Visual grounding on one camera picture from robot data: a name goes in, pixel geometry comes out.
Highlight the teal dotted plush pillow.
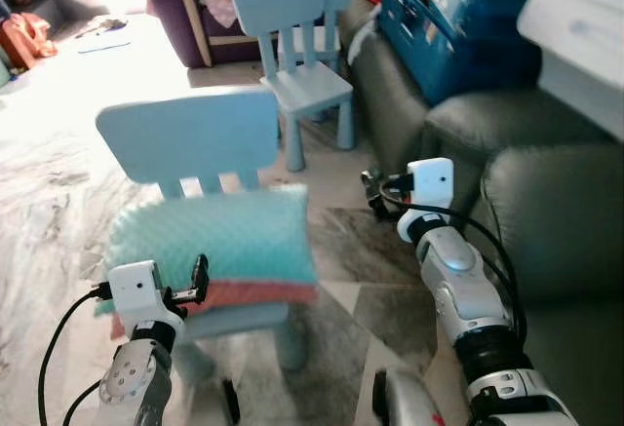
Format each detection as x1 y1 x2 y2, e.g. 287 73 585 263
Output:
102 184 320 290

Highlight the coral dotted plush pillow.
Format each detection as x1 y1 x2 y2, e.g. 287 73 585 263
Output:
93 275 320 339

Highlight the purple sofa with tan trim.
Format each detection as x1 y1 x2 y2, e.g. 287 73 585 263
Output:
144 0 284 69

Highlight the white cloth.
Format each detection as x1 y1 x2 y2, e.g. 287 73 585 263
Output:
346 15 383 68

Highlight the blue hard shell suitcase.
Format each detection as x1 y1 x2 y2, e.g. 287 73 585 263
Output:
378 0 543 107

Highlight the white plastic panel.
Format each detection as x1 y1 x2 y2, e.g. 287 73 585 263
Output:
517 0 624 142

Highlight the dark small floor toy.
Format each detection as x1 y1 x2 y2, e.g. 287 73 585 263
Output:
78 17 130 37

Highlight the orange bag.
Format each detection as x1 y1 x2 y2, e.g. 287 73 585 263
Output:
0 12 59 71

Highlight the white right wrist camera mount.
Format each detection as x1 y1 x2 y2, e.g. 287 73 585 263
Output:
405 158 457 214

